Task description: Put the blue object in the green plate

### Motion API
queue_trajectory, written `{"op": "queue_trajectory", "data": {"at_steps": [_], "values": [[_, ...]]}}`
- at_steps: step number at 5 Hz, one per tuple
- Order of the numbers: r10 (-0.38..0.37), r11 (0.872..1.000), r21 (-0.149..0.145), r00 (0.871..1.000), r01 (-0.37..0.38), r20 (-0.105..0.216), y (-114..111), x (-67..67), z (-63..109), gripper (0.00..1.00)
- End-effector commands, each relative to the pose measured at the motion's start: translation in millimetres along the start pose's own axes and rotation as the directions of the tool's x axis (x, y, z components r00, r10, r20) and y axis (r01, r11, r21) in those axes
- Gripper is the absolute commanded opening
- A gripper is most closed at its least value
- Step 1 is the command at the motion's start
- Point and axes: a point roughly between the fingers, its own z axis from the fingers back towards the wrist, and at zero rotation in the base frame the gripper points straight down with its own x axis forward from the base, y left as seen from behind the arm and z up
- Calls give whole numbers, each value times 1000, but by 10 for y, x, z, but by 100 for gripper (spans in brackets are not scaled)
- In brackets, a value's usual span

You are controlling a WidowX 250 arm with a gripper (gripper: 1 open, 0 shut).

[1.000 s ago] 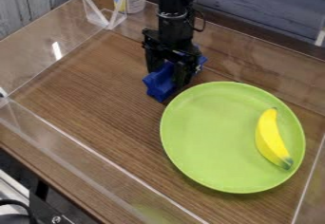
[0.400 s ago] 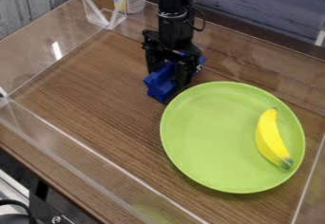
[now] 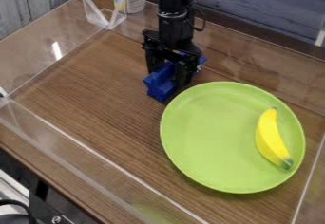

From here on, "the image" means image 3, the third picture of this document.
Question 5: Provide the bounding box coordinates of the clear acrylic enclosure wall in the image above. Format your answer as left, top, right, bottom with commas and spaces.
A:
0, 0, 325, 224

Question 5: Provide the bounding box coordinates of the black cable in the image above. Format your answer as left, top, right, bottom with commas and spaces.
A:
0, 196, 46, 224

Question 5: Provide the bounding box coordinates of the yellow toy banana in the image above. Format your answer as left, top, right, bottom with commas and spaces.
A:
255, 107, 293, 170

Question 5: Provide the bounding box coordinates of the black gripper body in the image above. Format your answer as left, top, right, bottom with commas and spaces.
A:
142, 13, 203, 56

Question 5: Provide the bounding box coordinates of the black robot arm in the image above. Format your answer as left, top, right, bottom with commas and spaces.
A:
142, 0, 205, 88

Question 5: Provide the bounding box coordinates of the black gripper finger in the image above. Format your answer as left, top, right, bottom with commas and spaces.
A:
175, 62, 198, 89
146, 48, 165, 73

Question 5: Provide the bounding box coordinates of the blue plastic block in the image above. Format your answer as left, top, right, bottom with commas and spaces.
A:
143, 52, 207, 103

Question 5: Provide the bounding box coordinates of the green round plate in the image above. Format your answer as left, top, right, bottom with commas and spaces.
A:
161, 82, 306, 194

